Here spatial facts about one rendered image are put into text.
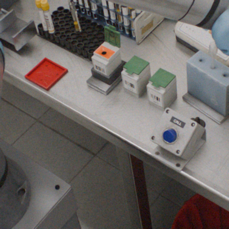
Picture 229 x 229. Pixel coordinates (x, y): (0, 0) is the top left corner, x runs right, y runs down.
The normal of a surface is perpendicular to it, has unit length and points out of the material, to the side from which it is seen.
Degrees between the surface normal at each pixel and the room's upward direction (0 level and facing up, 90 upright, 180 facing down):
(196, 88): 90
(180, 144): 30
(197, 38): 25
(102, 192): 0
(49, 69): 0
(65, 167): 0
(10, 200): 74
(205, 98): 90
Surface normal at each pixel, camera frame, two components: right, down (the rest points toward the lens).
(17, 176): 0.90, -0.35
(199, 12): 0.07, 0.75
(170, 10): -0.05, 0.91
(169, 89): 0.78, 0.43
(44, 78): -0.11, -0.62
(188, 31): -0.42, -0.32
